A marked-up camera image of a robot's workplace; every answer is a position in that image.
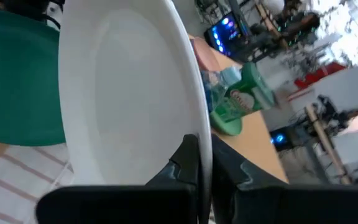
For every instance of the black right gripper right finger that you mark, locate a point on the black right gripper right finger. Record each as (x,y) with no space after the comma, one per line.
(275,205)

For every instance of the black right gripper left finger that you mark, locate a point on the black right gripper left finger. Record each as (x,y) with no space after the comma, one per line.
(120,205)

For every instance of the large white plate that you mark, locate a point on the large white plate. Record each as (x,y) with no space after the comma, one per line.
(129,93)

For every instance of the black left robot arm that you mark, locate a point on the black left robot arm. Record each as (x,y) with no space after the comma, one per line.
(26,7)

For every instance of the small computer with blue light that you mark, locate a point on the small computer with blue light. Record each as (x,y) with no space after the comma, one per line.
(280,138)

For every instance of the green bowl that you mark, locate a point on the green bowl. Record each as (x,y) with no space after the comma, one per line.
(228,128)

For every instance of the white striped dish towel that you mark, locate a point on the white striped dish towel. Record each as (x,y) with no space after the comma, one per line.
(11,183)

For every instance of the red object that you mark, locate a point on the red object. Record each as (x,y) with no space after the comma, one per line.
(315,76)

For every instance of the green plate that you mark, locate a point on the green plate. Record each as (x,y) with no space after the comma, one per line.
(17,87)

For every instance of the computer tower with blue lights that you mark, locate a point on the computer tower with blue lights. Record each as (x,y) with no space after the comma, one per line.
(225,34)

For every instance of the wooden post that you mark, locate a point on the wooden post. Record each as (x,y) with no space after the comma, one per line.
(325,140)

